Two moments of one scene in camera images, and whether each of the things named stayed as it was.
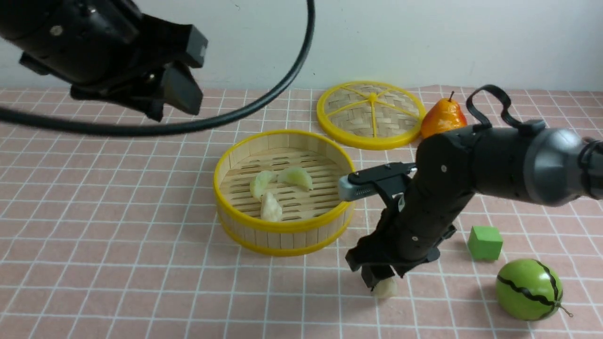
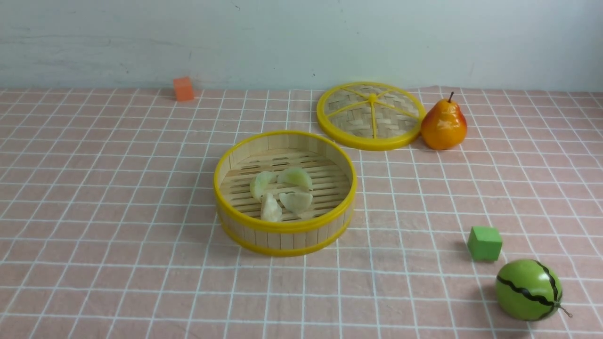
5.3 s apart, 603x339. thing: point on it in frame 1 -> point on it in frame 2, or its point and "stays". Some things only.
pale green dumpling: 259,184 stays
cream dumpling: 271,210 stays
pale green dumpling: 296,176 stays
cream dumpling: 386,288 -> 297,202
